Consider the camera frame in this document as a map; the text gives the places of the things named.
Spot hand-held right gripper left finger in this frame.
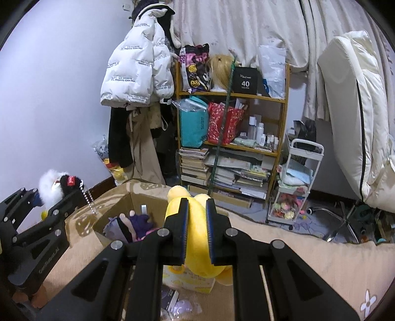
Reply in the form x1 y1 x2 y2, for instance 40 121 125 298
37 198 189 321

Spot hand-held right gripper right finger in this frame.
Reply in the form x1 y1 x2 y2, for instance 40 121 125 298
206 198 361 321

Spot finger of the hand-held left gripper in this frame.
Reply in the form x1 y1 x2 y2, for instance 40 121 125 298
11 184 87 247
0 187 44 235

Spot yellow plush toy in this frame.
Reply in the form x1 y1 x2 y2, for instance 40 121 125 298
165 185 233 286

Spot white fluffy plush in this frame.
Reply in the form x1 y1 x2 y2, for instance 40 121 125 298
39 169 99 221

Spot purple haired plush doll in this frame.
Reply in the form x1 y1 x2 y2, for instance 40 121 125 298
103 210 159 243

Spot printed cardboard box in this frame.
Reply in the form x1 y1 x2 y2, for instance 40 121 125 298
92 191 230 294

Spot pile of books and papers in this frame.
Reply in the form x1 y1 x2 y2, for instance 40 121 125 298
204 151 275 201

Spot stack of books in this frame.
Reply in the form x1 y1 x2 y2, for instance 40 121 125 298
178 147 212 186

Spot pale purple pack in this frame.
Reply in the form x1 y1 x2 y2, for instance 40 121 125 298
168 301 202 321

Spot pink toys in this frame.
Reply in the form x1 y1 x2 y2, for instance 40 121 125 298
273 193 306 221

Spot clear bag of toys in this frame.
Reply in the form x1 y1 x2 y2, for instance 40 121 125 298
92 136 127 187

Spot dark hanging clothes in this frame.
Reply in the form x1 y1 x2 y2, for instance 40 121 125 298
151 102 179 186

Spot beige coat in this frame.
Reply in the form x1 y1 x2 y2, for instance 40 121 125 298
125 105 165 186

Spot brown printed blanket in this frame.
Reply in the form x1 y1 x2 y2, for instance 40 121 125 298
40 181 395 321

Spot light blue cloth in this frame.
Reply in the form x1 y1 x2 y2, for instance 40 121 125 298
282 168 311 186

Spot black coat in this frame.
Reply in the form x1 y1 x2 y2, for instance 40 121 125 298
109 106 135 169

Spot green pole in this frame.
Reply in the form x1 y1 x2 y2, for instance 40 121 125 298
207 49 239 198

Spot teal shopping bag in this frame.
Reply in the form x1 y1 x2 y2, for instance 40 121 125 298
179 96 210 148

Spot group of cosmetic bottles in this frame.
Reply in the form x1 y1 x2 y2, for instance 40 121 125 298
247 115 280 148

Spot red patterned bag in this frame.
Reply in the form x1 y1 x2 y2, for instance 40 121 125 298
207 102 246 145

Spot clear plastic bag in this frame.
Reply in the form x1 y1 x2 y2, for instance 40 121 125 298
172 97 208 112

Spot white trolley cart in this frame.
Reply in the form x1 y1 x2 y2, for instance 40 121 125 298
266 138 324 230

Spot black plastic bag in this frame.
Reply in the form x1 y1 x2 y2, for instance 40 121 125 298
293 119 317 155

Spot wooden shelf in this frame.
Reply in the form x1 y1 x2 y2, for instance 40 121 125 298
174 60 291 210

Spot black box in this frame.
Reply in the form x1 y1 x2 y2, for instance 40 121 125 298
231 66 259 96

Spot blonde wig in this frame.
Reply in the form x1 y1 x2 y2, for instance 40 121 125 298
205 54 241 92

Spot white puffer jacket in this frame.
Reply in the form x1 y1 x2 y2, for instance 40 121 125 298
100 8 175 107

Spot patterned tote bag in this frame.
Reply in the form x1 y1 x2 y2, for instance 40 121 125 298
179 43 212 92

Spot white plastic bag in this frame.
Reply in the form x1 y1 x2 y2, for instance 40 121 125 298
257 45 287 99

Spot cream padded chair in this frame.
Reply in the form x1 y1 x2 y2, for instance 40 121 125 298
317 30 395 244

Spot black scarf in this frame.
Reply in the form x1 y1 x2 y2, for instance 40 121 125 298
159 9 175 47

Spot cream curtain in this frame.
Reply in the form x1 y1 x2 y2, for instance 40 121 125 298
167 0 389 121

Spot tangle of cables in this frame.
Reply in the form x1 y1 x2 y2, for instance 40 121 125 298
355 201 395 247

